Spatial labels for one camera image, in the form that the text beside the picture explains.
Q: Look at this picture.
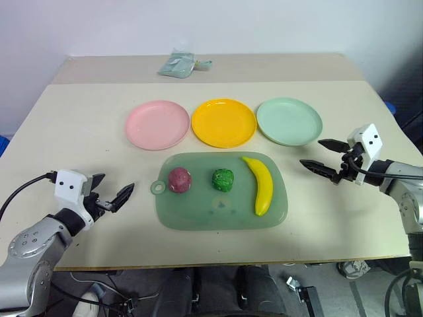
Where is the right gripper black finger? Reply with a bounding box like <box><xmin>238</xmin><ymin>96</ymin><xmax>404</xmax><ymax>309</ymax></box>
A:
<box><xmin>299</xmin><ymin>159</ymin><xmax>341</xmax><ymax>183</ymax></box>
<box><xmin>317</xmin><ymin>139</ymin><xmax>350</xmax><ymax>154</ymax></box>

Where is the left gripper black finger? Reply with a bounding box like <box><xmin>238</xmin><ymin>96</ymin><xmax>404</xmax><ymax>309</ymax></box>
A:
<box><xmin>91</xmin><ymin>172</ymin><xmax>106</xmax><ymax>194</ymax></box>
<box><xmin>109</xmin><ymin>182</ymin><xmax>136</xmax><ymax>214</ymax></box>

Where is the grey sneaker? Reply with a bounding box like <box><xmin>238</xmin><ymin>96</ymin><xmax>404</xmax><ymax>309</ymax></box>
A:
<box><xmin>336</xmin><ymin>260</ymin><xmax>371</xmax><ymax>280</ymax></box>

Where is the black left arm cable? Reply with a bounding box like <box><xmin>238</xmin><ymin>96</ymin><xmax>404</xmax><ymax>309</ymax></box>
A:
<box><xmin>0</xmin><ymin>171</ymin><xmax>57</xmax><ymax>222</ymax></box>

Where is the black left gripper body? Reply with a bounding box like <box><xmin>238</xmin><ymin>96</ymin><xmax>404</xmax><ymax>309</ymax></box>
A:
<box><xmin>85</xmin><ymin>192</ymin><xmax>114</xmax><ymax>223</ymax></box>

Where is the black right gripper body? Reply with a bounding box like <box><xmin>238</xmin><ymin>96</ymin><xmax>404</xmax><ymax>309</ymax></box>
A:
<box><xmin>331</xmin><ymin>141</ymin><xmax>364</xmax><ymax>186</ymax></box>

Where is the black fabric object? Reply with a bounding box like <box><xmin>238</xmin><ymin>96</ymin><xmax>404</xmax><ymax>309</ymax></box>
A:
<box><xmin>376</xmin><ymin>49</ymin><xmax>423</xmax><ymax>156</ymax></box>

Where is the yellow plastic plate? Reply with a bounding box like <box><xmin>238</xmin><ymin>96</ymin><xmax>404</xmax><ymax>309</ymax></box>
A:
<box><xmin>191</xmin><ymin>97</ymin><xmax>258</xmax><ymax>149</ymax></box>

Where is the light green plastic plate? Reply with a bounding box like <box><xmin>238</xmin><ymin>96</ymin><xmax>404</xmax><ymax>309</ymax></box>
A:
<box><xmin>256</xmin><ymin>96</ymin><xmax>323</xmax><ymax>147</ymax></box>

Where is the translucent green cutting board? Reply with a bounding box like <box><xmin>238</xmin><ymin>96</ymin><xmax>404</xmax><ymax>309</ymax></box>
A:
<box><xmin>151</xmin><ymin>151</ymin><xmax>288</xmax><ymax>231</ymax></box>

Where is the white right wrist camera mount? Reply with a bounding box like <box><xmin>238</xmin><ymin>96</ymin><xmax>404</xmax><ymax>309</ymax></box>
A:
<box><xmin>346</xmin><ymin>123</ymin><xmax>385</xmax><ymax>186</ymax></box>

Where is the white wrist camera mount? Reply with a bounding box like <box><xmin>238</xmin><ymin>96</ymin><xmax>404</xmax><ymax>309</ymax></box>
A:
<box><xmin>54</xmin><ymin>169</ymin><xmax>95</xmax><ymax>231</ymax></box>
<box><xmin>346</xmin><ymin>123</ymin><xmax>385</xmax><ymax>186</ymax></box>

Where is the dark red round fruit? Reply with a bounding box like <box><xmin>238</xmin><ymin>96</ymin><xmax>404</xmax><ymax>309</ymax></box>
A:
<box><xmin>168</xmin><ymin>166</ymin><xmax>193</xmax><ymax>194</ymax></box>

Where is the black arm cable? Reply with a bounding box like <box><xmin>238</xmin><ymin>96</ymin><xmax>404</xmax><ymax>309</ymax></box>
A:
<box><xmin>0</xmin><ymin>171</ymin><xmax>57</xmax><ymax>222</ymax></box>
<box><xmin>345</xmin><ymin>155</ymin><xmax>423</xmax><ymax>181</ymax></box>

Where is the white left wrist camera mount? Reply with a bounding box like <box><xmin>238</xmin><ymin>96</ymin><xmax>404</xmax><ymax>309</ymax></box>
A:
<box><xmin>54</xmin><ymin>169</ymin><xmax>95</xmax><ymax>231</ymax></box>

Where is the white shoe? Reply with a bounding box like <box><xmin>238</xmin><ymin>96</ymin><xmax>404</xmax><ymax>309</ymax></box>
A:
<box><xmin>71</xmin><ymin>290</ymin><xmax>100</xmax><ymax>317</ymax></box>

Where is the blue ribbed object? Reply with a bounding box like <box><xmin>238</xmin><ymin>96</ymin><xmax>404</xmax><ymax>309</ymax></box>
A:
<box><xmin>0</xmin><ymin>133</ymin><xmax>13</xmax><ymax>157</ymax></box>

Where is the yellow banana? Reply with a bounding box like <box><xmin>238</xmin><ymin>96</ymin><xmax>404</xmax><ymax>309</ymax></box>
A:
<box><xmin>241</xmin><ymin>156</ymin><xmax>274</xmax><ymax>217</ymax></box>

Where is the green toy vegetable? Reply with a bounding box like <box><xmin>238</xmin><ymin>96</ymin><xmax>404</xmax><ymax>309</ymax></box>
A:
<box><xmin>211</xmin><ymin>168</ymin><xmax>235</xmax><ymax>192</ymax></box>

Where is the clear bag of green items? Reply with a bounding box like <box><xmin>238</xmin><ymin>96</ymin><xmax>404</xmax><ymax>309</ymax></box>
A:
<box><xmin>157</xmin><ymin>51</ymin><xmax>199</xmax><ymax>79</ymax></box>

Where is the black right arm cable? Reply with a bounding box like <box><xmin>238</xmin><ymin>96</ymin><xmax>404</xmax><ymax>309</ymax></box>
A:
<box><xmin>345</xmin><ymin>155</ymin><xmax>423</xmax><ymax>181</ymax></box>

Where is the black metal stand foot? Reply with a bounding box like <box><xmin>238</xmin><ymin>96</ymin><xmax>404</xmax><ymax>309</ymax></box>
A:
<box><xmin>286</xmin><ymin>275</ymin><xmax>327</xmax><ymax>317</ymax></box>

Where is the pink plastic plate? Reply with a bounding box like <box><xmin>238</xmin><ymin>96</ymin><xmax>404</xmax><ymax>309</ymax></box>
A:
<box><xmin>124</xmin><ymin>100</ymin><xmax>191</xmax><ymax>151</ymax></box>

